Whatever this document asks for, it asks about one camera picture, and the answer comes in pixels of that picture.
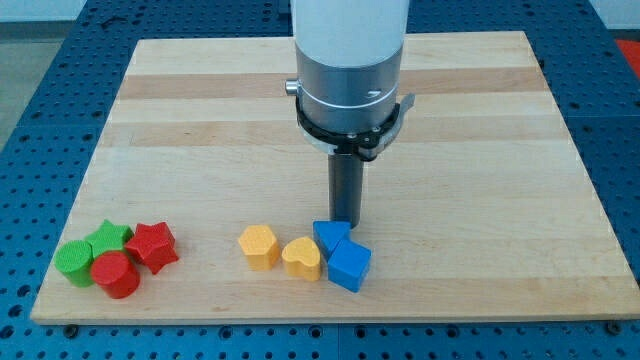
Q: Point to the red cylinder block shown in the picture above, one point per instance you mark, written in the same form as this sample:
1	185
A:
115	274

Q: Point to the wooden board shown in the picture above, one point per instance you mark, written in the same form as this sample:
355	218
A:
481	210

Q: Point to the blue cube block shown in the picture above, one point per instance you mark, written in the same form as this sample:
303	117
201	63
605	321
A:
348	266

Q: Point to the yellow hexagon block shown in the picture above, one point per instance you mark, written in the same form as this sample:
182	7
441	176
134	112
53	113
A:
260	247

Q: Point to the yellow heart block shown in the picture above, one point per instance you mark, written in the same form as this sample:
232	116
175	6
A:
302	259

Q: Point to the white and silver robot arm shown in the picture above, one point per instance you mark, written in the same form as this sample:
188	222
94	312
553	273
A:
348	55

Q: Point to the red star block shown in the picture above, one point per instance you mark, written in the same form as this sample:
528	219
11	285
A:
153	246

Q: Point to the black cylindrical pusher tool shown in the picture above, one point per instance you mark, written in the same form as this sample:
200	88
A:
345	188

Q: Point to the green cylinder block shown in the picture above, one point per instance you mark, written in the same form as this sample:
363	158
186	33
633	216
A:
74	260

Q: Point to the blue triangle block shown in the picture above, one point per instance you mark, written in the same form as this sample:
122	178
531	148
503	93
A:
328	234

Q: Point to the green star block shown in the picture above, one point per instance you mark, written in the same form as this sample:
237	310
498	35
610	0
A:
109	237

